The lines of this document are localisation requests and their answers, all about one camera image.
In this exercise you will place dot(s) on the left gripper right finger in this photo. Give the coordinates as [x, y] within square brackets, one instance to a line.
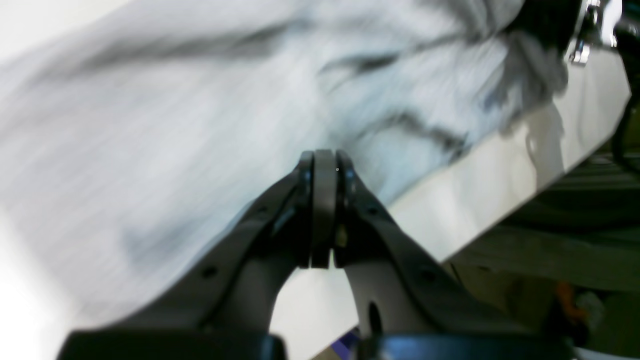
[408, 307]

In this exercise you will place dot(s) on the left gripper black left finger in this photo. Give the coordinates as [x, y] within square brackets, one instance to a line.
[222, 307]

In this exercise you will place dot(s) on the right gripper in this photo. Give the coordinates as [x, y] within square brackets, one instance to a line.
[575, 28]

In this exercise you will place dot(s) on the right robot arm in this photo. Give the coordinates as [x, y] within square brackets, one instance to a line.
[630, 60]

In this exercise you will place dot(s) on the grey T-shirt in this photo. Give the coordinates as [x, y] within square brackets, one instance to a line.
[129, 145]

